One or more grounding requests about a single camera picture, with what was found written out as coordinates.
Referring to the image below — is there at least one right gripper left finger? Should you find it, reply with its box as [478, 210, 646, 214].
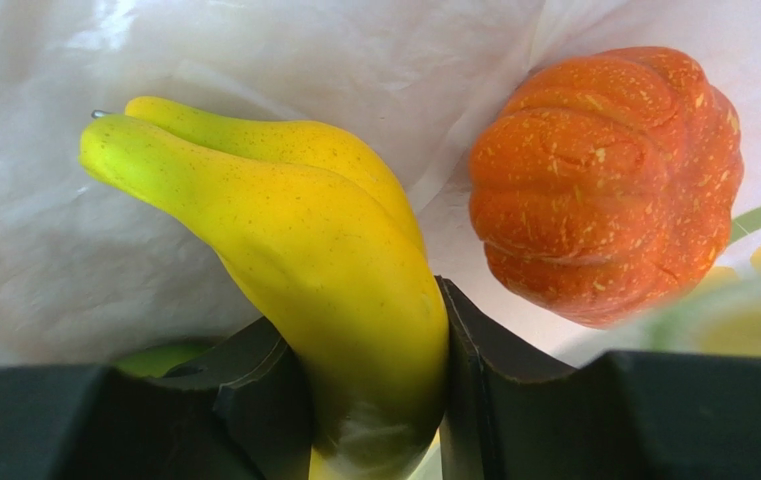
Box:
[0, 319, 313, 479]

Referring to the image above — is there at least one white plastic bag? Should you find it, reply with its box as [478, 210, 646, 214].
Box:
[0, 1, 761, 364]

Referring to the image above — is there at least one orange fake pumpkin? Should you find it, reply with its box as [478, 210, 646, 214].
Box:
[468, 46, 744, 328]

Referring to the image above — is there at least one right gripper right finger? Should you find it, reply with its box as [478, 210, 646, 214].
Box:
[438, 278, 761, 479]

